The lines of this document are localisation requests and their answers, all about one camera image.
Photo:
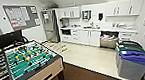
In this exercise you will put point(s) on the grey bin green lid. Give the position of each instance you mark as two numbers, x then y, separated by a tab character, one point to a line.
132	49

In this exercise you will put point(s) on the chrome sink faucet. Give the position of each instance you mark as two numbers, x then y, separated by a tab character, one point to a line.
92	24

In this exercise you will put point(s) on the stainless steel refrigerator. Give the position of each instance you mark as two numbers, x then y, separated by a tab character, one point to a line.
50	26

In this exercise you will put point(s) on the black coffee machine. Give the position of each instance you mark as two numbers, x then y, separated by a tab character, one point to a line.
63	23

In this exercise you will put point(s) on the foosball gaming table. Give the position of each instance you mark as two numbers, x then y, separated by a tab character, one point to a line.
30	68

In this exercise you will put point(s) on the stainless steel dishwasher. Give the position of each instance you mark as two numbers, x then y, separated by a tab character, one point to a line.
109	40

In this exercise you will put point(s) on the grey bin blue lid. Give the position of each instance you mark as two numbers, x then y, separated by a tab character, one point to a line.
134	66

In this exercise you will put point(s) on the white sink base cabinet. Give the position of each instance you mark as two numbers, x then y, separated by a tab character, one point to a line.
90	37

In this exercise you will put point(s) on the grey bin black lid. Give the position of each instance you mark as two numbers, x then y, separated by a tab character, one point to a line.
127	43

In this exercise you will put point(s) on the white wall cabinet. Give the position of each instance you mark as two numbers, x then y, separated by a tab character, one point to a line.
69	12
122	8

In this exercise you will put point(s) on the stainless steel sink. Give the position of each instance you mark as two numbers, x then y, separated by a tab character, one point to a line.
88	27

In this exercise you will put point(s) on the white paper note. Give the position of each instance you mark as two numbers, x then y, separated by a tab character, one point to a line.
46	16

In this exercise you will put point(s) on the black built-in microwave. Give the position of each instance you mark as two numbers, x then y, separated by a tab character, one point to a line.
66	32

